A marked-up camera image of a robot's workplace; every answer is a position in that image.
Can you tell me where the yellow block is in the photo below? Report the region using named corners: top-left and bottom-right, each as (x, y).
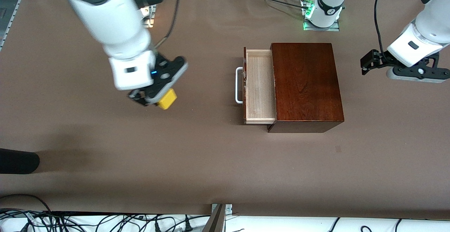
top-left (157, 88), bottom-right (177, 110)

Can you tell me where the wooden drawer with silver handle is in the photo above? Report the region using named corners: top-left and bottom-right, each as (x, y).
top-left (235, 47), bottom-right (277, 125)

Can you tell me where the dark brown wooden cabinet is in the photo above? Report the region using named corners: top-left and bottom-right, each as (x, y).
top-left (266, 43), bottom-right (345, 133)

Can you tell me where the brown paper table cover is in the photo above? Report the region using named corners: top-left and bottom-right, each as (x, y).
top-left (0, 0), bottom-right (450, 220)

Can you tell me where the black foam cylinder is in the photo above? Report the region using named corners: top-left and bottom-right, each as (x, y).
top-left (0, 149), bottom-right (40, 174)

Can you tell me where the grey metal beam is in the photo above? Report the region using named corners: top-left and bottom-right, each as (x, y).
top-left (202, 204), bottom-right (226, 232)

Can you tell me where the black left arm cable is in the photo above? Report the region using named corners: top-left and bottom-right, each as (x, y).
top-left (374, 0), bottom-right (391, 55)

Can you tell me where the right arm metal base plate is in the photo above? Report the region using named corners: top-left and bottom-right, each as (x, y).
top-left (141, 5), bottom-right (155, 28)

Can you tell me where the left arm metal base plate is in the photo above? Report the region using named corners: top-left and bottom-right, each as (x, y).
top-left (303, 18), bottom-right (340, 31)

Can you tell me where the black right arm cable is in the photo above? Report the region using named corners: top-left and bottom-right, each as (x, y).
top-left (155, 0), bottom-right (182, 50)

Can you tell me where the tangled black cable bundle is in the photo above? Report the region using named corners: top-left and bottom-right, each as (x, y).
top-left (0, 209), bottom-right (211, 232)

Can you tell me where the black looped cable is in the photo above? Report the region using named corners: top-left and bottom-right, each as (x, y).
top-left (0, 194), bottom-right (52, 213)

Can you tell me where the silver metal bracket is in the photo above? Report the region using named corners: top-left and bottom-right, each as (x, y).
top-left (212, 204), bottom-right (232, 215)

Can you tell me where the aluminium frame profile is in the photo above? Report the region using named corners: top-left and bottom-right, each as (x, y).
top-left (0, 0), bottom-right (34, 52)

